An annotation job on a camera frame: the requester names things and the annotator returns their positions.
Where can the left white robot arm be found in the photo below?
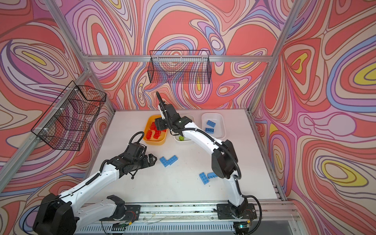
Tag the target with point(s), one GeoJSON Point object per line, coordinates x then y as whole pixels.
{"type": "Point", "coordinates": [66, 213]}

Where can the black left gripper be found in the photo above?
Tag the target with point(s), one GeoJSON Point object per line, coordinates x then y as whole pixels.
{"type": "Point", "coordinates": [145, 157]}

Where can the red lego brick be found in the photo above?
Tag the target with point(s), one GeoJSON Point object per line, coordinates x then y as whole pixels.
{"type": "Point", "coordinates": [149, 134]}
{"type": "Point", "coordinates": [153, 126]}
{"type": "Point", "coordinates": [157, 134]}

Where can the yellow plastic bin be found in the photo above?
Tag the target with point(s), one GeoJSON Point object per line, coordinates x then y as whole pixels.
{"type": "Point", "coordinates": [152, 141]}

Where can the left black wire basket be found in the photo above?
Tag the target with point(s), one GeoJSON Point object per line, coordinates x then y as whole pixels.
{"type": "Point", "coordinates": [73, 119]}

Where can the black wire basket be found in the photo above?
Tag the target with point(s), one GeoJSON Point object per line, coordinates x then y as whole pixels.
{"type": "Point", "coordinates": [179, 66]}
{"type": "Point", "coordinates": [73, 119]}

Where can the blue lego brick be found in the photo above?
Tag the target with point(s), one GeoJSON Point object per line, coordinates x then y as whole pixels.
{"type": "Point", "coordinates": [172, 160]}
{"type": "Point", "coordinates": [209, 130]}
{"type": "Point", "coordinates": [211, 175]}
{"type": "Point", "coordinates": [211, 124]}
{"type": "Point", "coordinates": [164, 161]}
{"type": "Point", "coordinates": [204, 178]}

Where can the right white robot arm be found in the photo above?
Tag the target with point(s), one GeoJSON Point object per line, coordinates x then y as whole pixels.
{"type": "Point", "coordinates": [224, 162]}

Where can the middle white plastic bin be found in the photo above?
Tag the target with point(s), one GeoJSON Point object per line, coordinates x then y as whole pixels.
{"type": "Point", "coordinates": [186, 141]}

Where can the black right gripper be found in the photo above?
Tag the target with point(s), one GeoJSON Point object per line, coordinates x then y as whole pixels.
{"type": "Point", "coordinates": [159, 123]}

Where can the back black wire basket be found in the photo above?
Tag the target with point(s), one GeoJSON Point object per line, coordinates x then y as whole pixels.
{"type": "Point", "coordinates": [179, 66]}

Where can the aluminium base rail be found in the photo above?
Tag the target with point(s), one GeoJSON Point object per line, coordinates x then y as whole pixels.
{"type": "Point", "coordinates": [272, 218]}

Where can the right white plastic bin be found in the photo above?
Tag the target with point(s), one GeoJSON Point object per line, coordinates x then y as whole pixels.
{"type": "Point", "coordinates": [219, 130]}

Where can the white plastic bin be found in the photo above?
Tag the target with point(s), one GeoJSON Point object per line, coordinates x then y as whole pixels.
{"type": "Point", "coordinates": [219, 130]}
{"type": "Point", "coordinates": [186, 141]}

